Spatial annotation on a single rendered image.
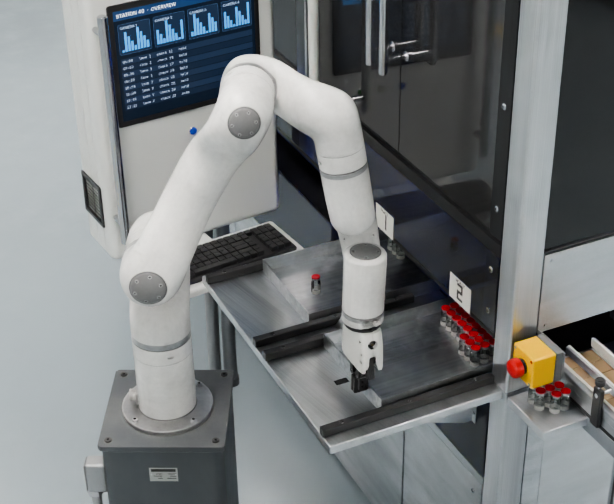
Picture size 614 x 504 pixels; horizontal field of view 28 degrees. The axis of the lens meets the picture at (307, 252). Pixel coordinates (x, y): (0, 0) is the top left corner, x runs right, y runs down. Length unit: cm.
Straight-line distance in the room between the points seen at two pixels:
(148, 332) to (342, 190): 49
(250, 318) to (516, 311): 65
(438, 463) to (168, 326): 87
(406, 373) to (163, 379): 52
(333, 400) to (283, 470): 118
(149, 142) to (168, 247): 84
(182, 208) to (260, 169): 104
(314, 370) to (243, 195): 79
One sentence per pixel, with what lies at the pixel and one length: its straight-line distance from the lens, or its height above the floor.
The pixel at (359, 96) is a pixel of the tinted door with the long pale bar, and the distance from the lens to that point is 295.
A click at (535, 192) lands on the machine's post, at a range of 241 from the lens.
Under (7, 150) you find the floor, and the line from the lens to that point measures 572.
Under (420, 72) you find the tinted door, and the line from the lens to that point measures 266.
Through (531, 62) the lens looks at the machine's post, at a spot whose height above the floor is 162.
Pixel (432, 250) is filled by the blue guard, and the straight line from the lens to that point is 277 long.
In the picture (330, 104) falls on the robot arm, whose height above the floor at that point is 156.
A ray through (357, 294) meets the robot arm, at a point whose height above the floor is 116.
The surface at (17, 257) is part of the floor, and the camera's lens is 490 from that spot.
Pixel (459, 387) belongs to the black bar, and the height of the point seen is 90.
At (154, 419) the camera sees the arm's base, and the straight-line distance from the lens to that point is 261.
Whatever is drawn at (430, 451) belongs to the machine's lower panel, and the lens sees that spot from 307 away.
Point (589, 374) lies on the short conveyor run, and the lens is 261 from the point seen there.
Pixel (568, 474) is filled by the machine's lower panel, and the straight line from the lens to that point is 293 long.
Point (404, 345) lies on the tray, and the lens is 277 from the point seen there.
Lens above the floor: 251
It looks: 32 degrees down
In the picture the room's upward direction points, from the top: 1 degrees counter-clockwise
